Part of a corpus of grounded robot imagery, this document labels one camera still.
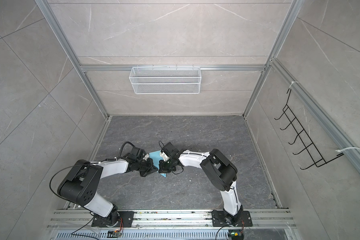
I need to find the light blue paper sheet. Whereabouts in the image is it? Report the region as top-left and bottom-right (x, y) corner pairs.
(149, 150), (163, 172)

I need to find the aluminium mounting rail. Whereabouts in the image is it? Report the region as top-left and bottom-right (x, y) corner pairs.
(47, 209), (297, 230)

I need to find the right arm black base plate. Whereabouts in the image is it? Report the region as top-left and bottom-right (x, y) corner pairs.
(211, 209), (253, 227)

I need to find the white cable tie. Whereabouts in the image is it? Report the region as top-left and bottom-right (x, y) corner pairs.
(335, 147), (360, 153)

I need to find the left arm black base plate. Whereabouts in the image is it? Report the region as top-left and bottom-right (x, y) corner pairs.
(91, 211), (135, 228)

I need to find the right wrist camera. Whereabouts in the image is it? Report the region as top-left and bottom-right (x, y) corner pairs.
(160, 142), (180, 162)

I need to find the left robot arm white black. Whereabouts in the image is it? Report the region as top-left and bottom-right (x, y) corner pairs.
(57, 158), (159, 218)

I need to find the left black cable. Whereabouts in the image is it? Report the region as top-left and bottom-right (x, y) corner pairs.
(49, 141), (136, 202)

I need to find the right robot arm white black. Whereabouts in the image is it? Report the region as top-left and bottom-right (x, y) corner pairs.
(159, 148), (242, 221)

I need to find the black wire hook rack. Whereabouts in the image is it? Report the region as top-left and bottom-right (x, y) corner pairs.
(274, 89), (344, 170)

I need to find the white wire mesh basket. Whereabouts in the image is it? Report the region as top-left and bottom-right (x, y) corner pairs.
(129, 67), (202, 95)

